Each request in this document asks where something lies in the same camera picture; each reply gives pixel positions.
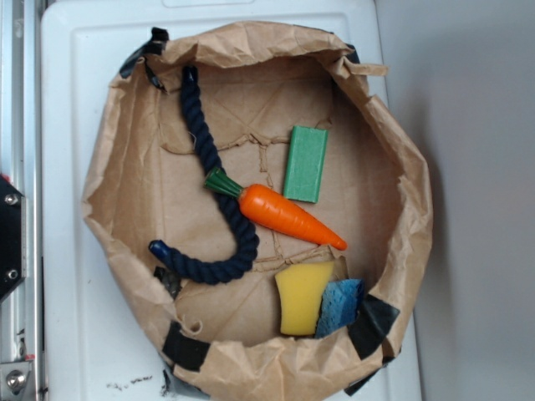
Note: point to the yellow sponge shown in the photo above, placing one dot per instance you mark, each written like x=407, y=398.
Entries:
x=300, y=288

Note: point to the green rectangular block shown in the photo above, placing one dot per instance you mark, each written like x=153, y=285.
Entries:
x=305, y=164

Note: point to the aluminium frame rail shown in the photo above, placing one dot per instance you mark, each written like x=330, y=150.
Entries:
x=23, y=375

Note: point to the orange toy carrot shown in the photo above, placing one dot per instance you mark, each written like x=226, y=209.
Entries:
x=267, y=208

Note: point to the blue sponge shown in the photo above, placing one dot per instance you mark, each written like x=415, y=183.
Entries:
x=339, y=306

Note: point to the brown paper bin liner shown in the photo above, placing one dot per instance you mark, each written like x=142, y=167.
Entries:
x=258, y=80

